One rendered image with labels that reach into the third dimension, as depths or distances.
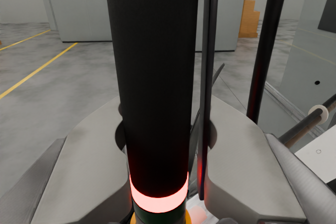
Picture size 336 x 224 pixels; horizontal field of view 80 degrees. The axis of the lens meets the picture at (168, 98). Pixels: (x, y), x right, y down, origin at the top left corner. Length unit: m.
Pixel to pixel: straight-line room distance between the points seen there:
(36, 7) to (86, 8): 6.53
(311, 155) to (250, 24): 7.90
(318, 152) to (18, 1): 13.92
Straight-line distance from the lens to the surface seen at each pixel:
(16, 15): 14.22
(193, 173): 0.58
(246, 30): 8.35
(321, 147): 0.56
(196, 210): 0.20
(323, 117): 0.39
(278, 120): 1.39
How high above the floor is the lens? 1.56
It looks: 28 degrees down
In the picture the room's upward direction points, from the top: straight up
